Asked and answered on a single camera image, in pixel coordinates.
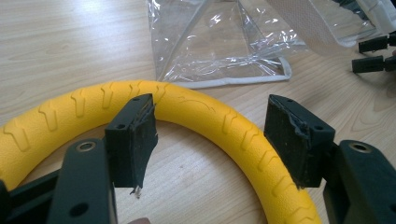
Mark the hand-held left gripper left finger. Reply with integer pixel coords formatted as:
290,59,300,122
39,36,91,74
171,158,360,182
104,92,159,199

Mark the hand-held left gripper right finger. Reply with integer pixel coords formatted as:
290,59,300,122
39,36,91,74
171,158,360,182
263,93,337,190

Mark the yellow foam ring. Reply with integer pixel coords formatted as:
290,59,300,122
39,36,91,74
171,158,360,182
0,79,323,224

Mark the clear plastic bag white trim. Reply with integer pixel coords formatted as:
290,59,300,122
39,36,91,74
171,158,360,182
147,0,396,90

